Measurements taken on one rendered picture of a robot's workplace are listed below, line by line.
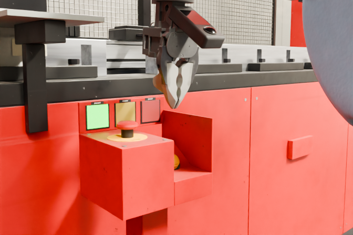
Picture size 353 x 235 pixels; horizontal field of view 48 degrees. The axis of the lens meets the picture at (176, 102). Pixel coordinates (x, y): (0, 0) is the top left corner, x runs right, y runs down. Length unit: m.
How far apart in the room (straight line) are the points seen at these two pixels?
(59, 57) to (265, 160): 0.79
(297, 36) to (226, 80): 1.72
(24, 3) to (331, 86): 1.41
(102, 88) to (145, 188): 0.32
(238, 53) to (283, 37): 3.36
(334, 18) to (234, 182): 1.13
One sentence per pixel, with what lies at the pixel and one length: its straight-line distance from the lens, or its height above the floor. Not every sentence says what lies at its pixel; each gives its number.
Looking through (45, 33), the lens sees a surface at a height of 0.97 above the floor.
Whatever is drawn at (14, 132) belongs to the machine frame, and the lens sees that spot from 0.84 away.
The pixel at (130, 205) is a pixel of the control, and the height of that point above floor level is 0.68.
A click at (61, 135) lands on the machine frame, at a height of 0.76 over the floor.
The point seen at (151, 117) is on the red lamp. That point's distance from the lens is 0.84.
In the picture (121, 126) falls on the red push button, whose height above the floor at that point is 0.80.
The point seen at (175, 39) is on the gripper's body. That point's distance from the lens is 0.72.
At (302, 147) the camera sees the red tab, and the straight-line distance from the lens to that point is 1.58.
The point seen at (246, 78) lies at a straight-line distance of 1.28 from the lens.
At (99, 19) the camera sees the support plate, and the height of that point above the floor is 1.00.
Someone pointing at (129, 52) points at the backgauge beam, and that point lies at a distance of 1.42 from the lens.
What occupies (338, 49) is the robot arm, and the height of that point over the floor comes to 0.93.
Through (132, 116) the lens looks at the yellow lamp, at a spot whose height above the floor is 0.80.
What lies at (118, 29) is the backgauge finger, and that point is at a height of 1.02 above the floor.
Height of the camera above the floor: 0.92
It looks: 6 degrees down
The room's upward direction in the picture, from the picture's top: straight up
